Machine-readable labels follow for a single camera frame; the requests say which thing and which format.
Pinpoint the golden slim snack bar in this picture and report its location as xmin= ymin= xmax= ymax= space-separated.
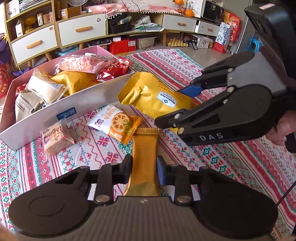
xmin=124 ymin=128 xmax=161 ymax=196

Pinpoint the large yellow snack bag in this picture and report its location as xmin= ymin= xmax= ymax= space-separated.
xmin=117 ymin=72 xmax=197 ymax=119

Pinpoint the white snack packet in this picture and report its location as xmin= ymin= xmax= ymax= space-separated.
xmin=15 ymin=90 xmax=44 ymax=122

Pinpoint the clear bread packet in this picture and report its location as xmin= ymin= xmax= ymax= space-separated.
xmin=26 ymin=68 xmax=69 ymax=104

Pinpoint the person right hand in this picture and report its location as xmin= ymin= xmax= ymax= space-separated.
xmin=266 ymin=110 xmax=296 ymax=146

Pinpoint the white orange cracker packet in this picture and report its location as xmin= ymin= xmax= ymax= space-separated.
xmin=87 ymin=105 xmax=142 ymax=145

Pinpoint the patterned woven rug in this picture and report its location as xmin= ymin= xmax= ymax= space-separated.
xmin=1 ymin=49 xmax=295 ymax=240

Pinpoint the small biscuit pack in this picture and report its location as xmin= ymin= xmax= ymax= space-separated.
xmin=41 ymin=120 xmax=74 ymax=156

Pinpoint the red candy packet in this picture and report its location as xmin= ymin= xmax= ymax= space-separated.
xmin=96 ymin=57 xmax=132 ymax=82

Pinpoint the pink cardboard box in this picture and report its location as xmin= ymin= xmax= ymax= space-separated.
xmin=0 ymin=45 xmax=136 ymax=151

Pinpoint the red box under cabinet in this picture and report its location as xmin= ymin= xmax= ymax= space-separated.
xmin=108 ymin=39 xmax=137 ymax=55

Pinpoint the long low tv cabinet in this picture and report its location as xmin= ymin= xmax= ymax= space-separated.
xmin=105 ymin=10 xmax=219 ymax=45

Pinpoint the pink snack packet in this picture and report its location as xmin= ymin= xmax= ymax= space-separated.
xmin=56 ymin=54 xmax=118 ymax=74

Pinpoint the red round snack tub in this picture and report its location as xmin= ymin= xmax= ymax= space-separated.
xmin=0 ymin=63 xmax=13 ymax=99

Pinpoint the purple hat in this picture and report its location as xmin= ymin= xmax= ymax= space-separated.
xmin=0 ymin=33 xmax=11 ymax=64

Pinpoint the wooden white drawer cabinet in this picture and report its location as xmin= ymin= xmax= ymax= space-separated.
xmin=3 ymin=1 xmax=107 ymax=68

